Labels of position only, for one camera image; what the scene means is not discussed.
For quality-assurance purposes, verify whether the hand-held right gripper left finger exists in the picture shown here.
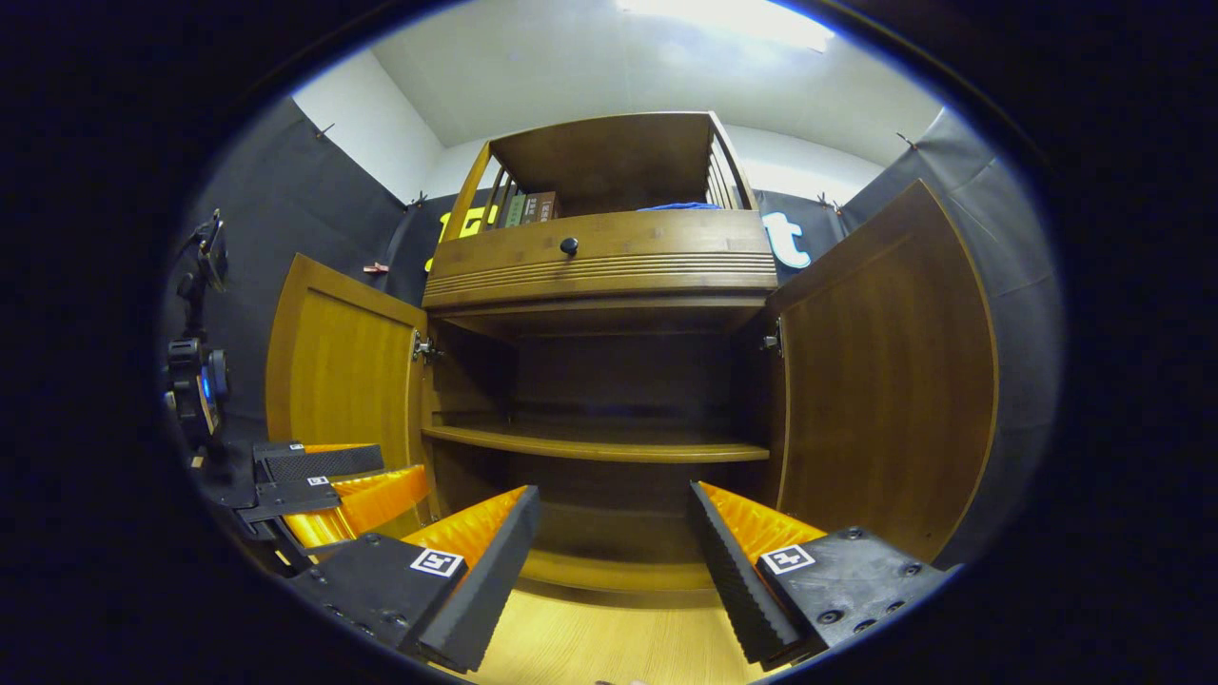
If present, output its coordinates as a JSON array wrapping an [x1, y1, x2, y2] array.
[[288, 483, 541, 675]]

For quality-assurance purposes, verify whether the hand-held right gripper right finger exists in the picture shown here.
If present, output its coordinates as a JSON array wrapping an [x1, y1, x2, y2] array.
[[687, 479, 953, 670]]

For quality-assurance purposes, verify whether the wooden cabinet door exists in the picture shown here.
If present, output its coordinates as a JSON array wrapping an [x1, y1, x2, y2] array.
[[265, 252, 439, 538], [766, 179, 1000, 564]]

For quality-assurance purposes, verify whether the wooden double-door shoe cabinet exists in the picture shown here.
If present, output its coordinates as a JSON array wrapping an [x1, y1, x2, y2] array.
[[419, 111, 783, 610]]

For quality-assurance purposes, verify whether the wooden inner cabinet shelf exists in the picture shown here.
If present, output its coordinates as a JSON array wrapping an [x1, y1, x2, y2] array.
[[422, 423, 770, 464]]

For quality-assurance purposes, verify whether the wooden cabinet drawer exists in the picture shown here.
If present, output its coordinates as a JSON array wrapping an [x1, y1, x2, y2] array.
[[422, 209, 779, 310]]

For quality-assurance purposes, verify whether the black backdrop cloth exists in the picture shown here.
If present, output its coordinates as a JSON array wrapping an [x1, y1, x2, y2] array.
[[162, 95, 1065, 572]]

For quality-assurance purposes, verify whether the large ceiling light panel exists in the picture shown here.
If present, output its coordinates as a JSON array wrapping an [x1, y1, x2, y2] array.
[[614, 0, 836, 53]]

